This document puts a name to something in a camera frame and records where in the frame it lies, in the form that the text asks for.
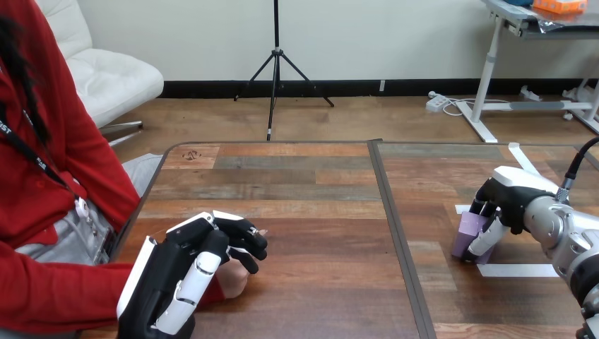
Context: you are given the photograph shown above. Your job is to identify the person's hand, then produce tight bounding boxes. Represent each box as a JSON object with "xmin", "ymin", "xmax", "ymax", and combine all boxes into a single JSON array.
[{"xmin": 215, "ymin": 228, "xmax": 269, "ymax": 300}]

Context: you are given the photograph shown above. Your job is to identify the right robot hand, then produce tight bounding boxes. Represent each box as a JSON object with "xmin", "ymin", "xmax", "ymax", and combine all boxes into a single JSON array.
[{"xmin": 462, "ymin": 166, "xmax": 561, "ymax": 263}]

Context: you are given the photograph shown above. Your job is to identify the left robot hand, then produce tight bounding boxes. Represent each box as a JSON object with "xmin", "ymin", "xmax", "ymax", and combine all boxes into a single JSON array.
[{"xmin": 116, "ymin": 210, "xmax": 269, "ymax": 339}]

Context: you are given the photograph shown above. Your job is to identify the purple block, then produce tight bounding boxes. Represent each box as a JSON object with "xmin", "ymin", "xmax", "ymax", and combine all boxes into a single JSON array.
[{"xmin": 451, "ymin": 211, "xmax": 497, "ymax": 266}]

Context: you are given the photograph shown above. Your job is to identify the person's forearm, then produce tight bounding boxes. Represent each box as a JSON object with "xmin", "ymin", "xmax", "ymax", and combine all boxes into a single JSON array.
[{"xmin": 0, "ymin": 242, "xmax": 227, "ymax": 336}]

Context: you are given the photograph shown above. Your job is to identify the person's body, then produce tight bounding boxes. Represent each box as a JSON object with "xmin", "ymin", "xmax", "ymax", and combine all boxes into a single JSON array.
[{"xmin": 0, "ymin": 0, "xmax": 163, "ymax": 268}]

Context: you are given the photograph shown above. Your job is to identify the white power strip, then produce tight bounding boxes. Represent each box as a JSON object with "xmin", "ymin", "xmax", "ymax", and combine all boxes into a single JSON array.
[{"xmin": 425, "ymin": 91, "xmax": 451, "ymax": 114}]

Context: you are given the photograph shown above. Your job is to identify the white desk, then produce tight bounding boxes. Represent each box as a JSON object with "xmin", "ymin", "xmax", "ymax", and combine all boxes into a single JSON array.
[{"xmin": 456, "ymin": 0, "xmax": 599, "ymax": 144}]

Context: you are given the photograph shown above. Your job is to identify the orange thing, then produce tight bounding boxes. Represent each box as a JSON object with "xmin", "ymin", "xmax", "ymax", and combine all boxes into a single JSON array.
[{"xmin": 532, "ymin": 0, "xmax": 588, "ymax": 14}]

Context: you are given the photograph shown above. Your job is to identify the white cushioned chair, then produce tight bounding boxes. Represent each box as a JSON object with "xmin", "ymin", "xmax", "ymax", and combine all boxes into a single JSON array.
[{"xmin": 35, "ymin": 0, "xmax": 165, "ymax": 147}]

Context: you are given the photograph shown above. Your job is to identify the black tripod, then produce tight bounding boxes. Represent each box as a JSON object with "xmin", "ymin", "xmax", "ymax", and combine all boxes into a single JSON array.
[{"xmin": 233, "ymin": 0, "xmax": 336, "ymax": 142}]

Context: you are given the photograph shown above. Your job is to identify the black cable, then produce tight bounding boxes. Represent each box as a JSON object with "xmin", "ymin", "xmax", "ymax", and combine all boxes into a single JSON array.
[{"xmin": 555, "ymin": 136, "xmax": 599, "ymax": 203}]

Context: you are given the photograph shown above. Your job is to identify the tangle of cables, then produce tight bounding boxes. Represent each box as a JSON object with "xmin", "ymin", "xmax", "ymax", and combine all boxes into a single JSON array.
[{"xmin": 441, "ymin": 97, "xmax": 512, "ymax": 117}]

